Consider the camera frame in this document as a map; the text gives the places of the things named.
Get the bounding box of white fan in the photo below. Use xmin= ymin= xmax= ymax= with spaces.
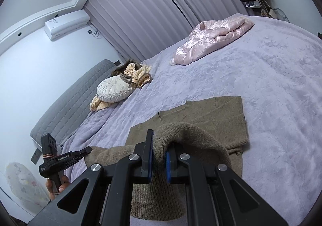
xmin=269 ymin=8 xmax=290 ymax=22

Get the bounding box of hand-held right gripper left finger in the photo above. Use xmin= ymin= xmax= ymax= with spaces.
xmin=29 ymin=129 xmax=154 ymax=226

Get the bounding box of white round pleated pillow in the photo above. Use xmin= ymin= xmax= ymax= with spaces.
xmin=97 ymin=76 xmax=135 ymax=103

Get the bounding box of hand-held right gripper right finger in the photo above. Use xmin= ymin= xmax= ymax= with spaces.
xmin=165 ymin=142 xmax=288 ymax=226

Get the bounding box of fan with patterned cover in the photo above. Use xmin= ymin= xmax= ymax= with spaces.
xmin=4 ymin=162 xmax=51 ymax=208

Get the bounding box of grey quilted headboard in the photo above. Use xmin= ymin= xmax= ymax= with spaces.
xmin=30 ymin=60 xmax=120 ymax=148

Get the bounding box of white air conditioner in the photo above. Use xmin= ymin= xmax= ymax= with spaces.
xmin=44 ymin=10 xmax=90 ymax=41

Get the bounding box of brown furry cloth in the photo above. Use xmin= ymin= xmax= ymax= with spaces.
xmin=112 ymin=59 xmax=139 ymax=76

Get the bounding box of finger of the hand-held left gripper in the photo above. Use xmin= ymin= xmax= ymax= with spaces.
xmin=70 ymin=147 xmax=93 ymax=163

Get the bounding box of grey wall switch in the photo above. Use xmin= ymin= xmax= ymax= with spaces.
xmin=30 ymin=149 xmax=41 ymax=163

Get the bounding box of olive knit sweater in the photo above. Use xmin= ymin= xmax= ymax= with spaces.
xmin=84 ymin=96 xmax=249 ymax=221

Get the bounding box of person's left hand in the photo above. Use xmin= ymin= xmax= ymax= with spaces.
xmin=45 ymin=175 xmax=70 ymax=201

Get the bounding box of lilac plush blanket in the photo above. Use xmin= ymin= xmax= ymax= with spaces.
xmin=59 ymin=13 xmax=322 ymax=226

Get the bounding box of pink satin padded jacket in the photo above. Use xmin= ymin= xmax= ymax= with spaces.
xmin=172 ymin=17 xmax=254 ymax=66

